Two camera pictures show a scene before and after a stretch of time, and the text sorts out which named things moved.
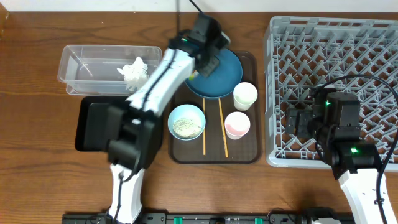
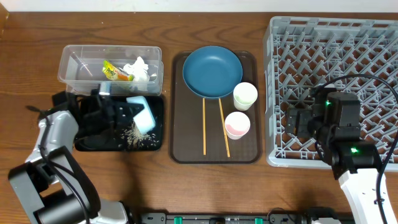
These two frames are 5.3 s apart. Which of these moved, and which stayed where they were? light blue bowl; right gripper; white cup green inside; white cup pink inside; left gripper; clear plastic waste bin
Moved: light blue bowl; left gripper
Stayed: white cup pink inside; right gripper; clear plastic waste bin; white cup green inside
